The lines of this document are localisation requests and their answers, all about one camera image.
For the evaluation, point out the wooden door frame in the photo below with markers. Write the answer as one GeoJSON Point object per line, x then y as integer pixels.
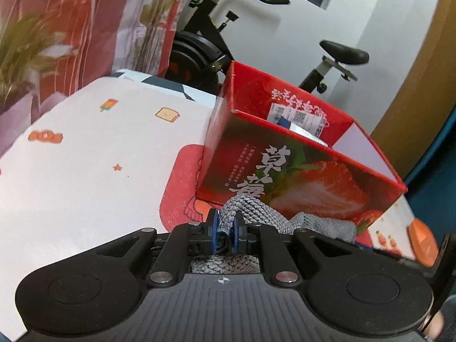
{"type": "Point", "coordinates": [420, 60]}

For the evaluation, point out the teal curtain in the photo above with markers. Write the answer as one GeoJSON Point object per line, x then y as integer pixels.
{"type": "Point", "coordinates": [438, 164]}

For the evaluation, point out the small blue packet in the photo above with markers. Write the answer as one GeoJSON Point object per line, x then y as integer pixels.
{"type": "Point", "coordinates": [283, 121]}

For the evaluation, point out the grey knitted cloth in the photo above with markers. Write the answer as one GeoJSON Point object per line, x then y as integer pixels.
{"type": "Point", "coordinates": [249, 213]}

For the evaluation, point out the orange rounded object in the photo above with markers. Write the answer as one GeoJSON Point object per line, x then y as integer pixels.
{"type": "Point", "coordinates": [422, 240]}

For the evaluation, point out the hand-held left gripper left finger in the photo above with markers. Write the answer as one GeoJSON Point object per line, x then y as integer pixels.
{"type": "Point", "coordinates": [213, 229]}

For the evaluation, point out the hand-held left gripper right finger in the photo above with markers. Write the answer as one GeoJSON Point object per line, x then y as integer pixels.
{"type": "Point", "coordinates": [238, 229]}

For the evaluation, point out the red strawberry print cardboard box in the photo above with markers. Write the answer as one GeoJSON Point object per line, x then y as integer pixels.
{"type": "Point", "coordinates": [245, 142]}

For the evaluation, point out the white cartoon print tablecloth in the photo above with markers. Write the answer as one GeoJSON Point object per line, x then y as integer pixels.
{"type": "Point", "coordinates": [89, 185]}

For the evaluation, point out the black exercise bike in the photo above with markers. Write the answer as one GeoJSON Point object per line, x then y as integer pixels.
{"type": "Point", "coordinates": [203, 46]}

